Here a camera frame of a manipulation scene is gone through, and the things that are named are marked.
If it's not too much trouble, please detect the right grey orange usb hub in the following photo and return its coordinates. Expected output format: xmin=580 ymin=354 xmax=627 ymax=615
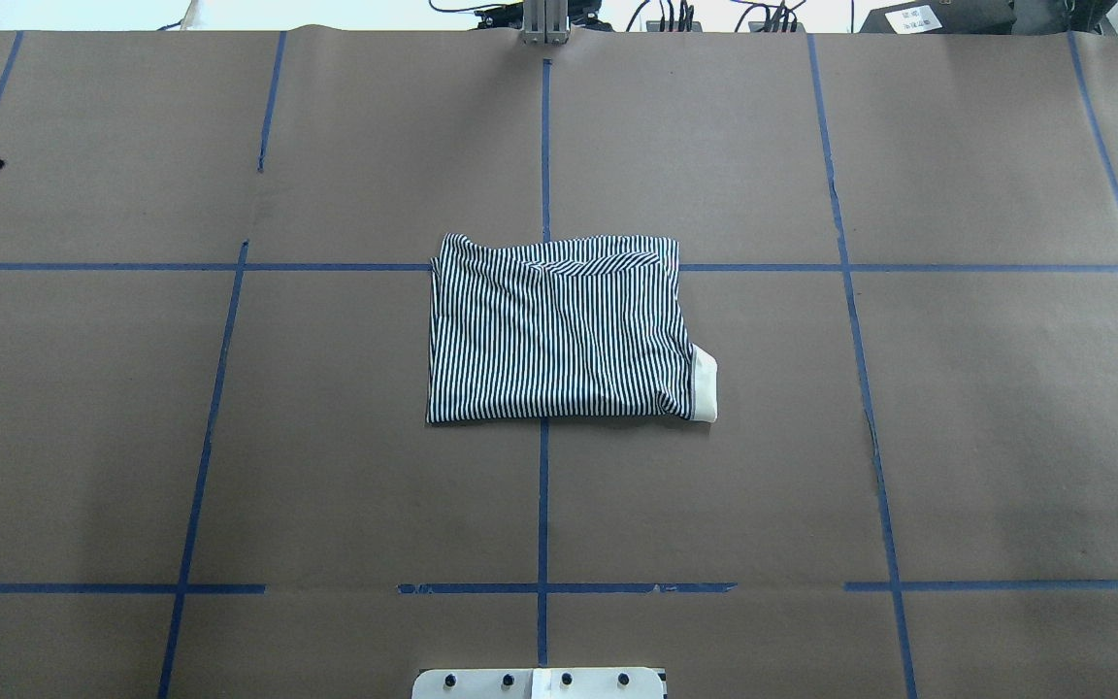
xmin=733 ymin=1 xmax=806 ymax=34

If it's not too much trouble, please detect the left grey orange usb hub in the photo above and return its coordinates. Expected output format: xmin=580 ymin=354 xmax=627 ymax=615
xmin=635 ymin=1 xmax=702 ymax=34

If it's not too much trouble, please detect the navy white striped polo shirt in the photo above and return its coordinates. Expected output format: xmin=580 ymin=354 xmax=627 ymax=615
xmin=426 ymin=234 xmax=718 ymax=423

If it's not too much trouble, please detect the aluminium frame post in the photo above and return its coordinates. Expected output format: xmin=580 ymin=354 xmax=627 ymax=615
xmin=520 ymin=0 xmax=571 ymax=46

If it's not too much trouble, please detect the grey orange usb hub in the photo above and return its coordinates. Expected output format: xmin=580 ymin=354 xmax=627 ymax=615
xmin=635 ymin=1 xmax=702 ymax=34
xmin=733 ymin=1 xmax=806 ymax=34

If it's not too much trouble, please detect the brown paper table cover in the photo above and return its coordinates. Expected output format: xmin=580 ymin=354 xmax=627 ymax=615
xmin=0 ymin=26 xmax=1118 ymax=698

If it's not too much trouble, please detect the black power adapter box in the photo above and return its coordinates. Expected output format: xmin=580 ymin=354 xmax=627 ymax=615
xmin=856 ymin=1 xmax=1017 ymax=35

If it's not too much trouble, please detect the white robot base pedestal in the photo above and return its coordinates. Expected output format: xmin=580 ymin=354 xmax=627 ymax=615
xmin=410 ymin=665 xmax=669 ymax=698

